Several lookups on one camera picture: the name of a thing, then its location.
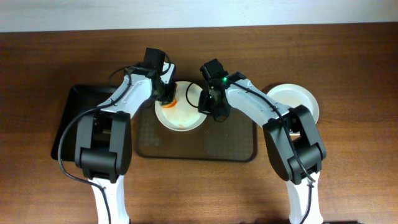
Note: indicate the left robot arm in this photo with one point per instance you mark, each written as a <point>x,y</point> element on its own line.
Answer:
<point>103,147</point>

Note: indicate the orange green sponge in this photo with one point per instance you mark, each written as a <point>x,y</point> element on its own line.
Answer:
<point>170,103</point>

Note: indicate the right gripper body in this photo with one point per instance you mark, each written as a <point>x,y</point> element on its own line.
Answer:
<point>216,109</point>

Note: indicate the white plate with stain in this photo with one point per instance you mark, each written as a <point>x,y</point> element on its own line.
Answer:
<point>294,95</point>

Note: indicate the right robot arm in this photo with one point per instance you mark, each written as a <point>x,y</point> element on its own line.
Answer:
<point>294,145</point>

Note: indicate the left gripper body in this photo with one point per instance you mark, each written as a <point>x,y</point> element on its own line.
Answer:
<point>168,94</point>

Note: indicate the cream plate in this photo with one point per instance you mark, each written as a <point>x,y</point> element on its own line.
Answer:
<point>181,115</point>

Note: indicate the brown tray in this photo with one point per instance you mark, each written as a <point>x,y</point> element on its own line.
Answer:
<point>234,139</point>

